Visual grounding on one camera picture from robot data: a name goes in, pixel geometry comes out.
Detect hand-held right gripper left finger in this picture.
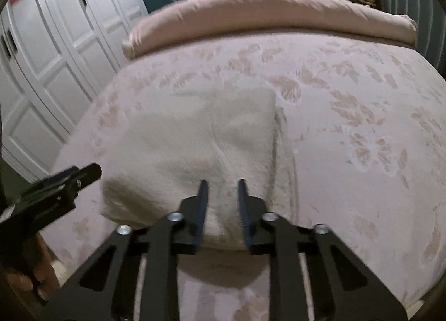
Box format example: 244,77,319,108
40,180,210,321

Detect white panelled wardrobe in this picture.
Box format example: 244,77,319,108
0,0,150,184

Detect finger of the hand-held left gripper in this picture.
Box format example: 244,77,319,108
68,163,103,190
41,166,79,186

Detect pink duvet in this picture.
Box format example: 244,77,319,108
121,0,418,60

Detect bed with floral pink cover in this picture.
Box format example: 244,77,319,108
40,33,446,321

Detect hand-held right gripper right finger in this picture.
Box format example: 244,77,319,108
237,179,408,321

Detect person's left hand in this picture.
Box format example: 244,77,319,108
3,234,62,303

